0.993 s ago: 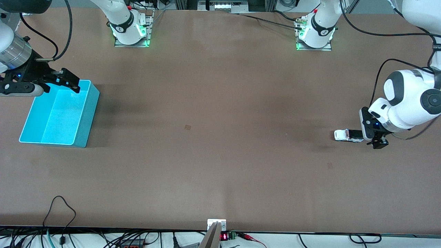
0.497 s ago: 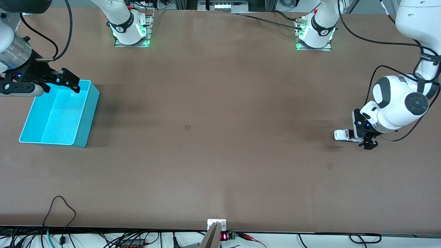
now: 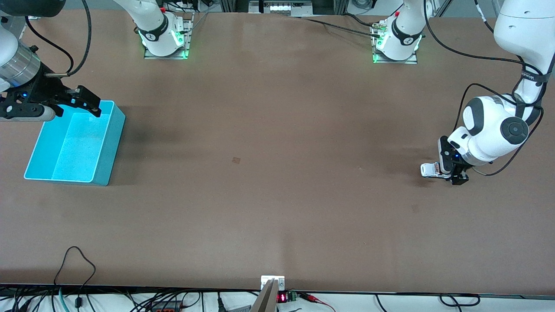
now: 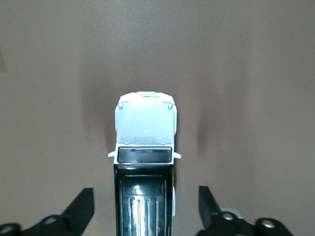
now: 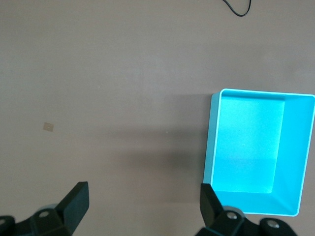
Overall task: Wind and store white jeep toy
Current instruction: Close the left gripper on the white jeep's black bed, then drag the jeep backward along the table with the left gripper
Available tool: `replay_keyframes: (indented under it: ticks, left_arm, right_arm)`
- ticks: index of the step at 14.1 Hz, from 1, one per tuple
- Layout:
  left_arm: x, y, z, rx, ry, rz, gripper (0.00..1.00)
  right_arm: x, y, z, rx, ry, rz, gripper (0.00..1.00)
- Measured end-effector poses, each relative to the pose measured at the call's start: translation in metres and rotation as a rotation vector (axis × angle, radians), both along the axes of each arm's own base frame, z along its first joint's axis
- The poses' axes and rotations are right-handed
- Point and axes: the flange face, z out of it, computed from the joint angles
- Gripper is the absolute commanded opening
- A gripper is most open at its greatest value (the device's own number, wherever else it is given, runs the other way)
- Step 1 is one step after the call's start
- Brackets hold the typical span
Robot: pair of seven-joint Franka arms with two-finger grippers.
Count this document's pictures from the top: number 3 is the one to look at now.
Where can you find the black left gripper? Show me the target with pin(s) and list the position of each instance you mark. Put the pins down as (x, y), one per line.
(458, 171)

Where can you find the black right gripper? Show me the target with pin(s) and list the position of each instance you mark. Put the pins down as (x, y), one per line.
(44, 88)

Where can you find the white jeep toy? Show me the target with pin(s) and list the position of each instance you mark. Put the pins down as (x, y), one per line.
(429, 170)

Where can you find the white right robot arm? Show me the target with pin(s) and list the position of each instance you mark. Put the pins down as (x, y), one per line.
(154, 26)

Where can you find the cyan plastic bin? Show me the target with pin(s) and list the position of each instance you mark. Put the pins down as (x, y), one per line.
(78, 151)

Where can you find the red digit display module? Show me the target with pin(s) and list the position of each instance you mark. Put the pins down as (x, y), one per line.
(282, 298)

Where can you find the orange connector block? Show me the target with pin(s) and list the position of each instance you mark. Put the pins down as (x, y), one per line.
(167, 308)

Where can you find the grey aluminium bar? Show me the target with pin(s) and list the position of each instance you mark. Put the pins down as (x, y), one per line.
(266, 301)

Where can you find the white lit device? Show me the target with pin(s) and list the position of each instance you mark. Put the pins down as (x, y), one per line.
(282, 8)

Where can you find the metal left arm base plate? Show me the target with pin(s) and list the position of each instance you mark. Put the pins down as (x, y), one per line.
(407, 62)

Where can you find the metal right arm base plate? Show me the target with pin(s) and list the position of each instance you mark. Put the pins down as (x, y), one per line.
(189, 34)

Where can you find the aluminium frame rails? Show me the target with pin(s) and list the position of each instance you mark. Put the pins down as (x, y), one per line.
(342, 6)

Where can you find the white mounting bracket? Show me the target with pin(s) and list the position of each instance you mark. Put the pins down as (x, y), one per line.
(263, 281)

